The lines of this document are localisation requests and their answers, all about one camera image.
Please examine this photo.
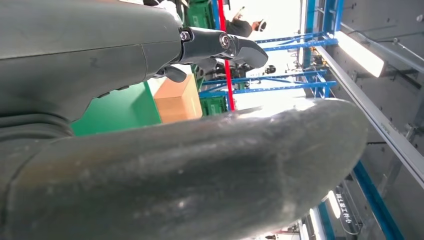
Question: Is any green table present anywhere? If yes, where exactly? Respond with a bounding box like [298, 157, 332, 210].
[70, 81, 163, 137]

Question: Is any cardboard box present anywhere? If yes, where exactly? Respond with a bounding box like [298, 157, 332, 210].
[153, 73, 204, 125]

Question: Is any green plastic crate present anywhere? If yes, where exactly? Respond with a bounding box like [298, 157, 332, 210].
[185, 0, 216, 31]
[199, 96, 229, 117]

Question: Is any ceiling light panel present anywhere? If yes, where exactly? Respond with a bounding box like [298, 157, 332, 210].
[326, 190, 342, 220]
[333, 30, 387, 79]

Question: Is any person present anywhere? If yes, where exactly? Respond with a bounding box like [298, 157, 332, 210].
[225, 5, 269, 39]

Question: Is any black banner with text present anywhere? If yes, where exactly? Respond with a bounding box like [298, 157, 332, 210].
[334, 192, 355, 227]

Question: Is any blue metal rack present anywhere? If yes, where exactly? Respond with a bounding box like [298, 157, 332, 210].
[198, 0, 345, 112]

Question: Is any blue steel beam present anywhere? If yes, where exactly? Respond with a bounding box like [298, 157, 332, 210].
[352, 161, 406, 240]

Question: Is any red post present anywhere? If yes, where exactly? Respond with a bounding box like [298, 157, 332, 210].
[216, 0, 237, 112]

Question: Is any white ceiling rail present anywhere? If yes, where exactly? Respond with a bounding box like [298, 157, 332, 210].
[314, 44, 424, 190]

